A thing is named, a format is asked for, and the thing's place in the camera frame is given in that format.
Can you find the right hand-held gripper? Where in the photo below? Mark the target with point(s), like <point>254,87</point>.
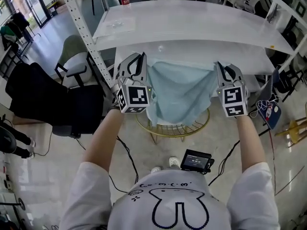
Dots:
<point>233,99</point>

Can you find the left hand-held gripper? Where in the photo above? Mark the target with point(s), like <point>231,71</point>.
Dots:
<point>136,96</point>

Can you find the light blue clothes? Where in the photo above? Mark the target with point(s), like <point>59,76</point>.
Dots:
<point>182,92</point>

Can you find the person's left forearm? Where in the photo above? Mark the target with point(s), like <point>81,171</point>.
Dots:
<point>105,140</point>

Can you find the person's right forearm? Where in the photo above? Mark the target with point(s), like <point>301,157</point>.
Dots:
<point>250,145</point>

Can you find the black office chair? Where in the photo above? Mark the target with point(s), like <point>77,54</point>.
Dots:
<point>48,102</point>

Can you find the grey armchair black arms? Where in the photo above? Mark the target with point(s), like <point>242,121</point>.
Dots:
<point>76,63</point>

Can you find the blue flat board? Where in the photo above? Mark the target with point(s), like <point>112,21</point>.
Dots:
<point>272,115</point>

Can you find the white metal shelf rack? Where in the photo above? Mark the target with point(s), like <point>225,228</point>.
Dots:
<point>187,23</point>

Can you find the yellow wooden stool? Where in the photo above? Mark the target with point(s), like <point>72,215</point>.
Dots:
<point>293,130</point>

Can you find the black screen device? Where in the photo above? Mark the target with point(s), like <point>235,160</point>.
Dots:
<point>195,162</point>

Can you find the person's white right shoe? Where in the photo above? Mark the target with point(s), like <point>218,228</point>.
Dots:
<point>174,162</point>

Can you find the person's white shoe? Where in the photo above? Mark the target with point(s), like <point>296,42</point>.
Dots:
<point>156,169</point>
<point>174,162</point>

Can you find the person's white left shoe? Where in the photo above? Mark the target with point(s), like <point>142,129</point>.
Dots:
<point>156,169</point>

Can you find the wooden step platform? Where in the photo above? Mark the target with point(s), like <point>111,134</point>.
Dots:
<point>28,121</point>

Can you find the black metal garment rack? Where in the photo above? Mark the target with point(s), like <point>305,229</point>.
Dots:
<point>16,30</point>

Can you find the person's white printed shirt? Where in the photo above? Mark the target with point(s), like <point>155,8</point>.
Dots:
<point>172,200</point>

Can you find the black frame stool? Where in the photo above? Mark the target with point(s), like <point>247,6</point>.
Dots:
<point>291,80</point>

